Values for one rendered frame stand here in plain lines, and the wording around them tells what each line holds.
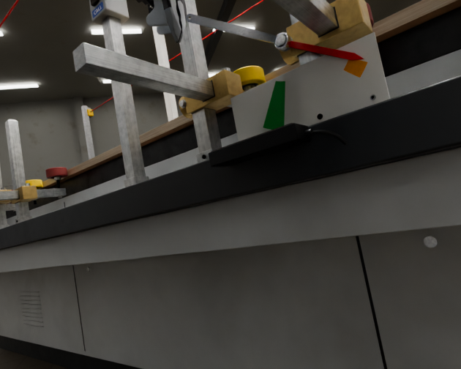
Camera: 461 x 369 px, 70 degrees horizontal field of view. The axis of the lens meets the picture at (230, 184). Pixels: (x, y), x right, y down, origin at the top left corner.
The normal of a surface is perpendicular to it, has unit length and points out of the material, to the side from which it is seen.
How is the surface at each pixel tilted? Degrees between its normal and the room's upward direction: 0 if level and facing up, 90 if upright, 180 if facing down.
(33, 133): 90
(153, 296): 90
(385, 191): 90
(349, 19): 90
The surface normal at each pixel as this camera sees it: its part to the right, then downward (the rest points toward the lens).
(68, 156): 0.27, -0.14
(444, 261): -0.61, 0.04
